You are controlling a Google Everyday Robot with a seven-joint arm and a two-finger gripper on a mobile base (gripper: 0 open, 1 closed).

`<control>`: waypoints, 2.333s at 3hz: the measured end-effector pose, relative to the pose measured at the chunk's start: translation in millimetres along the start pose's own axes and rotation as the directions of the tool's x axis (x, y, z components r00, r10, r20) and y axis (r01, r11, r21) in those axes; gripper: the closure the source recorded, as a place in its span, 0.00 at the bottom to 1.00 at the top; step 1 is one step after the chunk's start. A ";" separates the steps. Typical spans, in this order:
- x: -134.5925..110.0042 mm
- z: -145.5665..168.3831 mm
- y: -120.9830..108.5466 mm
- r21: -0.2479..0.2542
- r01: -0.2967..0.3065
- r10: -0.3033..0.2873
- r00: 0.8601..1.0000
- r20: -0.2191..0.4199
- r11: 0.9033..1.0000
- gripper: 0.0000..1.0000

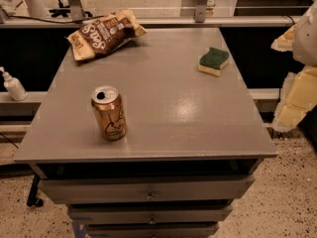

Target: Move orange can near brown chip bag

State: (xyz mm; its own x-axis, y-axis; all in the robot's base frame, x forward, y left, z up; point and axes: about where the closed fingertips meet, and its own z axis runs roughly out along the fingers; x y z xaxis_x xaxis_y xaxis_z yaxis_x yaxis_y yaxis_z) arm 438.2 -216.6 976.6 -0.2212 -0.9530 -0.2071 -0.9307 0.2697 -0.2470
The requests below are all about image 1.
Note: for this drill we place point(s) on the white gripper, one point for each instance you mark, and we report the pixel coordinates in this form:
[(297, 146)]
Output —
[(306, 40)]

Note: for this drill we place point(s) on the orange soda can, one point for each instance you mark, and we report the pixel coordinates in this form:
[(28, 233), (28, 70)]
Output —
[(107, 105)]

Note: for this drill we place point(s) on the brown chip bag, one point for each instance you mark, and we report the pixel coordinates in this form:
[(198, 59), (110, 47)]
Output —
[(105, 35)]

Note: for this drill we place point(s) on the green yellow sponge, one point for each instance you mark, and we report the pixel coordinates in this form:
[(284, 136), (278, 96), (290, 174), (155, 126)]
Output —
[(213, 61)]

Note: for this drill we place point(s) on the grey drawer cabinet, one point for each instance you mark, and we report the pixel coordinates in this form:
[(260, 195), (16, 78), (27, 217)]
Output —
[(180, 122)]

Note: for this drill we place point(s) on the top grey drawer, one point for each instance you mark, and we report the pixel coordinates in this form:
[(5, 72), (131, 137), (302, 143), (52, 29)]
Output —
[(128, 190)]

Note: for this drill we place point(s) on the grey drawer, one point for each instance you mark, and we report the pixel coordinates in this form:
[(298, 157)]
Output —
[(150, 214), (163, 230), (128, 190)]

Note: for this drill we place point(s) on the bottom grey drawer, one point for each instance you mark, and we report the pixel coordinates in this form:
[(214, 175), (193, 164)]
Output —
[(163, 230)]

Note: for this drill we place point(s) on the middle grey drawer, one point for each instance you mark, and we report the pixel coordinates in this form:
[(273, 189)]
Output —
[(150, 214)]

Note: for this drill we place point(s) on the white pump bottle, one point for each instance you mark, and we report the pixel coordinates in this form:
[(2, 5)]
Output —
[(13, 85)]

